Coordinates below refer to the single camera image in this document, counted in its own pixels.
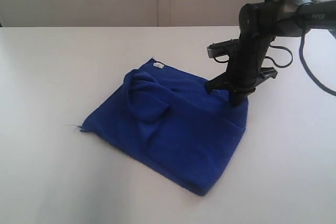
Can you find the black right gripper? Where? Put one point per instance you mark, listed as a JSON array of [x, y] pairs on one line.
[[244, 71]]

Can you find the blue microfiber towel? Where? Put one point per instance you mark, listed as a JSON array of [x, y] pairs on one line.
[[164, 118]]

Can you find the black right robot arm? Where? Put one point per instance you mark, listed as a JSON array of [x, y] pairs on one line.
[[259, 25]]

